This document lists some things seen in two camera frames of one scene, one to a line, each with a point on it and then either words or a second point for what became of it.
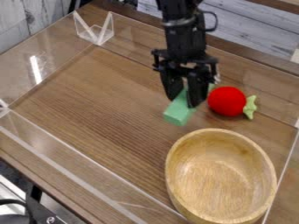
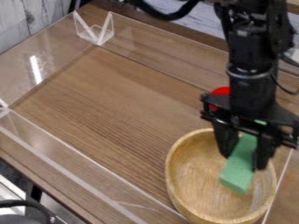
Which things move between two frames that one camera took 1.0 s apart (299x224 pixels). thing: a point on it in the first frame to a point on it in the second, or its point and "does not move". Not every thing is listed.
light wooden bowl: x=220 y=177 does not move
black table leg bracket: x=39 y=214 does not move
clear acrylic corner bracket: x=97 y=33 does not move
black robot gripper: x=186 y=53 to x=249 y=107
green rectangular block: x=179 y=109 to x=237 y=175
